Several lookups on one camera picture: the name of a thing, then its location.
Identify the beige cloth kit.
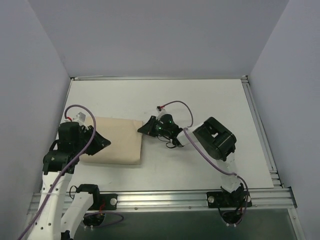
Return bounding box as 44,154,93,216
80,117,143,165

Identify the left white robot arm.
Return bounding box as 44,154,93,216
26,121,111,240

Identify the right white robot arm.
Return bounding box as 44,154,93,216
137,113,246,207

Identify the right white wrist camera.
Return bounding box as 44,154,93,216
156,106,167,119

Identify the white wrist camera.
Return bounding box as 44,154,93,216
72,112,86,126
156,106,167,119

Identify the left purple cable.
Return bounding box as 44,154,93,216
18,104,125,240

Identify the purple cable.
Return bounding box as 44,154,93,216
18,104,125,240
159,100,250,221

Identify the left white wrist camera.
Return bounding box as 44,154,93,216
72,112,86,126

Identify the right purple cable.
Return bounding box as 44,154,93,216
159,100,250,221

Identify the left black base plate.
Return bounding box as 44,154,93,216
88,193,118,212

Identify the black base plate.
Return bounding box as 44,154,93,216
88,193,118,212
206,190,247,209

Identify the back aluminium rail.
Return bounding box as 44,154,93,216
71,75,248,81

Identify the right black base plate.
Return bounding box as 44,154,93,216
206,190,247,209

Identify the front aluminium rail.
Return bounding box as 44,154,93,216
26,186,298,215

